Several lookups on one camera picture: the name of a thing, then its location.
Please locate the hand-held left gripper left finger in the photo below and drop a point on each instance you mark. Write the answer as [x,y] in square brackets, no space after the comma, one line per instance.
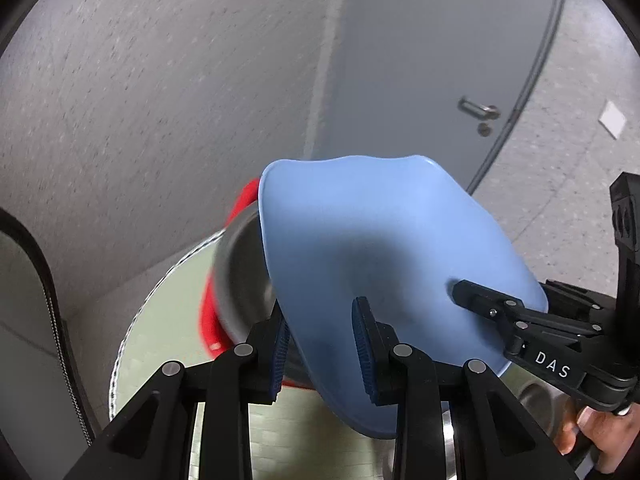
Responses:
[279,355]

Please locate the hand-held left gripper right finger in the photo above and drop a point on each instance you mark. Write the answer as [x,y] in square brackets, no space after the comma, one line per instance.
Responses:
[362,347]

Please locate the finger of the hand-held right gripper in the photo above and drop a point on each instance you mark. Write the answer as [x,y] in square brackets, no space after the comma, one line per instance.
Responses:
[492,305]
[570,297]

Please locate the blue plate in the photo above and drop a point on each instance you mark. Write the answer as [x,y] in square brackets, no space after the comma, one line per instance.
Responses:
[380,260]

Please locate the person's right hand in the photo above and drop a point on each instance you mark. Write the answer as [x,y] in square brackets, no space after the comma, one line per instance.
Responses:
[600,435]

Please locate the red bowl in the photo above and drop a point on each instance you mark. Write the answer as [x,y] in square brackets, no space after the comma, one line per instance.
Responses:
[212,317]

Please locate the steel bowl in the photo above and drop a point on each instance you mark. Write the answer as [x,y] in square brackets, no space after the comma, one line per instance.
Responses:
[245,280]

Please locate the round pale green table mat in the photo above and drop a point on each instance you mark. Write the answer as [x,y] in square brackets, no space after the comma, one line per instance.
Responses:
[160,320]

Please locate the round door lock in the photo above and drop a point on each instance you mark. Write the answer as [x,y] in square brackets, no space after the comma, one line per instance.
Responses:
[484,129]

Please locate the grey panel with black trim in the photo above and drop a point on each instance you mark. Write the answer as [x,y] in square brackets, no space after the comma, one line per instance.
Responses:
[30,320]

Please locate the grey door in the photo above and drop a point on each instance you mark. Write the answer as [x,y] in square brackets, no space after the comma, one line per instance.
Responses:
[415,60]

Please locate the white wall plate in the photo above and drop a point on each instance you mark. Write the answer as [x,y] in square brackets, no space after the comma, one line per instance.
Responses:
[612,119]

